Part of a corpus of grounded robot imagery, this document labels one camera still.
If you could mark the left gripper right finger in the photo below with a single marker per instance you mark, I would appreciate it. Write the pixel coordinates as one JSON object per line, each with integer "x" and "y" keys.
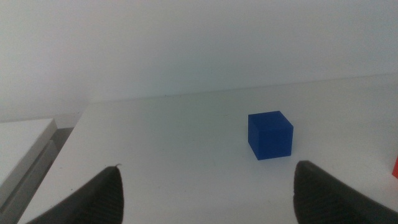
{"x": 323, "y": 199}

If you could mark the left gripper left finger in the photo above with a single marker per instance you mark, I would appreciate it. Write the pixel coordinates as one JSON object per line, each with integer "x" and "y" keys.
{"x": 99, "y": 199}

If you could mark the red cube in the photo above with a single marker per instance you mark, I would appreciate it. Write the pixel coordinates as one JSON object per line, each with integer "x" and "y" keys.
{"x": 395, "y": 169}

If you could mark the blue cube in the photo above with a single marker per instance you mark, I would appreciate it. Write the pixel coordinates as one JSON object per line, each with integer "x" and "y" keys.
{"x": 270, "y": 137}

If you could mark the white side table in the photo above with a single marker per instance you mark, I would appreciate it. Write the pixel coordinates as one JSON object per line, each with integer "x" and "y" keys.
{"x": 21, "y": 140}

